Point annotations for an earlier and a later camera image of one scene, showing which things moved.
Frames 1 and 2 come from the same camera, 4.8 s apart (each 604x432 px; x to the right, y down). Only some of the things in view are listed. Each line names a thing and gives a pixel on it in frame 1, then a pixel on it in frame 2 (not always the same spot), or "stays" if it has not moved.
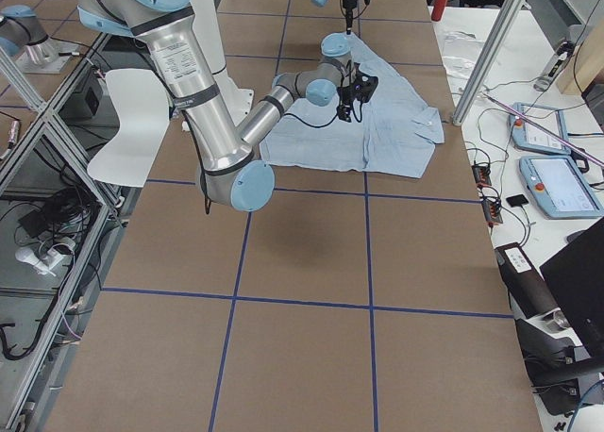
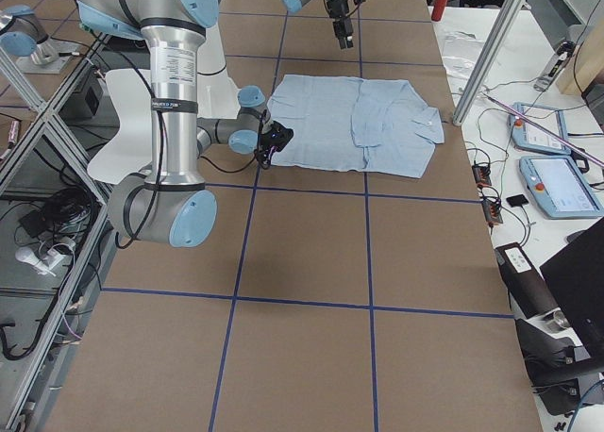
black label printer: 529,290 stays
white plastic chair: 133,156 stays
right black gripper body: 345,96 → 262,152
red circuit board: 481,175 stays
